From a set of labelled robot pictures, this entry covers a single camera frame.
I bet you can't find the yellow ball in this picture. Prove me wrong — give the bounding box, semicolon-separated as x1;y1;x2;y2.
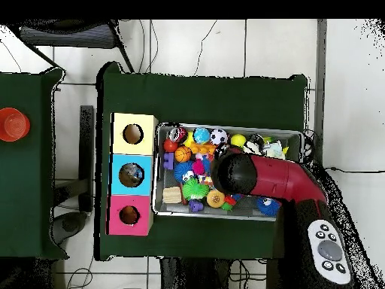
230;133;247;148

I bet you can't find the globe print ball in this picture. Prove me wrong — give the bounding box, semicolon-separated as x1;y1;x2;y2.
192;126;211;145

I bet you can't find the crushed red can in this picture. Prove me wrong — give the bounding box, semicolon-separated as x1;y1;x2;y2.
168;126;188;144

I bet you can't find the black cable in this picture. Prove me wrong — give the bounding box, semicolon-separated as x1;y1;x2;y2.
324;166;385;175

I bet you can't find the wire mesh bin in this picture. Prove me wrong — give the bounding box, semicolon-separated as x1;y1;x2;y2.
152;122;305;222

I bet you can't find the ridged wooden block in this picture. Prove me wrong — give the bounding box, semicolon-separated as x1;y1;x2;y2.
162;185;183;205

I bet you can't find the black chair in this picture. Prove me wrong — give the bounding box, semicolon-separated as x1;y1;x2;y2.
11;19;135;73

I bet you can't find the soccer ball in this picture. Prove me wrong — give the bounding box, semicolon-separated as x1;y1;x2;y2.
209;128;229;146

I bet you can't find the small green spiky ball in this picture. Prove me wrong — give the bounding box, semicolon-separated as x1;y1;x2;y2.
182;178;210;201

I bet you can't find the orange plastic cup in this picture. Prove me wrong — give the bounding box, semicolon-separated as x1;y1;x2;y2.
0;107;31;143

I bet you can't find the blue spiky ball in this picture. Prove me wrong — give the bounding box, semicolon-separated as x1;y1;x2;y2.
173;160;195;184
256;196;282;217

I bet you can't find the mint green cloth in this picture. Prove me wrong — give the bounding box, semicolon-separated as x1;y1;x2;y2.
265;141;286;160

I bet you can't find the wooden box with three holes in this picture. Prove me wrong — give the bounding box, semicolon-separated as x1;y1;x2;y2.
106;112;159;236

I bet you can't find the small basketball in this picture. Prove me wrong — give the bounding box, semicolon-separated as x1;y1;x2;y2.
174;145;193;163

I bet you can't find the dark green table cloth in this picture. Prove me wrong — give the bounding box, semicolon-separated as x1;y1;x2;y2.
95;61;308;261
0;67;68;260

